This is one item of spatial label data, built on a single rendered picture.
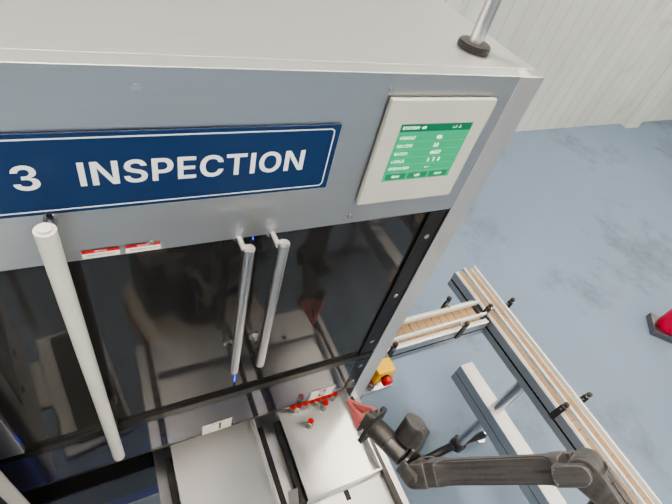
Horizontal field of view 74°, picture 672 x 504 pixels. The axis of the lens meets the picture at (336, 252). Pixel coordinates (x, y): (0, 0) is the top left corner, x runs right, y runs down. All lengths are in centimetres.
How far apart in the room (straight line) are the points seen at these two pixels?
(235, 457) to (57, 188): 110
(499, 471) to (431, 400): 179
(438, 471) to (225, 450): 69
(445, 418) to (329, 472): 140
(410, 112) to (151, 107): 38
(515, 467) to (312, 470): 69
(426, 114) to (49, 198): 55
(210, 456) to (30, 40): 124
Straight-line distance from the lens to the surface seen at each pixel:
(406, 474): 121
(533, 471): 110
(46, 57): 59
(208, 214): 72
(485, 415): 236
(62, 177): 65
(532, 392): 206
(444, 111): 77
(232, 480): 153
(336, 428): 163
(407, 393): 284
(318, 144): 69
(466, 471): 116
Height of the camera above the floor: 235
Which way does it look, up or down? 44 degrees down
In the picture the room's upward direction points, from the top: 18 degrees clockwise
